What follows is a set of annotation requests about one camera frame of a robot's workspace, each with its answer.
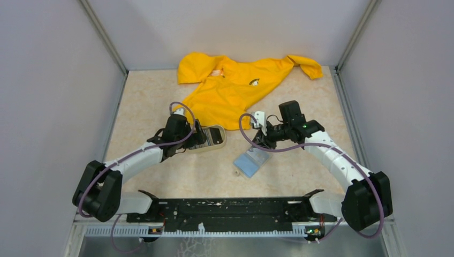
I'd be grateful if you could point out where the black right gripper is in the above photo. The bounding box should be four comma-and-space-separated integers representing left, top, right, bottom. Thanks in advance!
252, 120, 291, 150

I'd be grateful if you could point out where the beige card holder wallet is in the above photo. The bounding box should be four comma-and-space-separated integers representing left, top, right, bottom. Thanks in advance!
233, 146, 271, 178

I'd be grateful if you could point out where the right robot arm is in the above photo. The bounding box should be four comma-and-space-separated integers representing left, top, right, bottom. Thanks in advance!
250, 101, 393, 233

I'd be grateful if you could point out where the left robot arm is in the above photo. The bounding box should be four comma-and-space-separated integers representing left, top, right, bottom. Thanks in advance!
72, 114, 206, 222

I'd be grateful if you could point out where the stack of cards in tray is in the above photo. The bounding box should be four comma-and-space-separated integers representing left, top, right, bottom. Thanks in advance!
201, 127, 213, 147

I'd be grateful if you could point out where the black VIP front card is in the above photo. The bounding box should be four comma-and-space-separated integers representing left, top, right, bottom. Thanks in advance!
210, 127, 224, 145

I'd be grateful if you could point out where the yellow jacket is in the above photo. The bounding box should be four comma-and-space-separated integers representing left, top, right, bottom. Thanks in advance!
177, 52, 323, 130

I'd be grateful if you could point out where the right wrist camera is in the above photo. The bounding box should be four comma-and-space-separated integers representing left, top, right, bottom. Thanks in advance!
250, 111, 266, 130

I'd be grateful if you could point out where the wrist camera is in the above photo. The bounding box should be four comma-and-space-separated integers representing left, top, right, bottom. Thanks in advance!
173, 108, 186, 116
250, 111, 266, 130

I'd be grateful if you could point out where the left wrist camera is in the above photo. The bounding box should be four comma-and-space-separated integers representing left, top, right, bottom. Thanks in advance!
173, 108, 186, 116

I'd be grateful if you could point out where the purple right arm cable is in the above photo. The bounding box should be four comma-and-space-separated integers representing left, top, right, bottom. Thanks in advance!
238, 112, 385, 244

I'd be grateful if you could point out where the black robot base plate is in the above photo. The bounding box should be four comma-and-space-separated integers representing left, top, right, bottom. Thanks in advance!
126, 195, 338, 240

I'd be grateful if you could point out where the aluminium frame rail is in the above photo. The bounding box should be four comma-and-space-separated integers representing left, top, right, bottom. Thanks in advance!
87, 197, 379, 241

